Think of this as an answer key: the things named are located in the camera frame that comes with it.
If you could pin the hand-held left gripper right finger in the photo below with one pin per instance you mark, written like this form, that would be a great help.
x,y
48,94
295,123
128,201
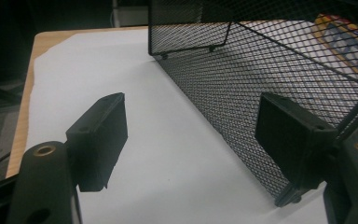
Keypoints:
x,y
287,140

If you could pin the white paper sheet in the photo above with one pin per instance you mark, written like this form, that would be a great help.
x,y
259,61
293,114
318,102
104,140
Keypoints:
x,y
167,130

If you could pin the colourful printed packet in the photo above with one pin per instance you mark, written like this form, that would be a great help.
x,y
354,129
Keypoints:
x,y
346,43

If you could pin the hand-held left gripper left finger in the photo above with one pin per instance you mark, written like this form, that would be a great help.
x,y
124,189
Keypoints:
x,y
98,140

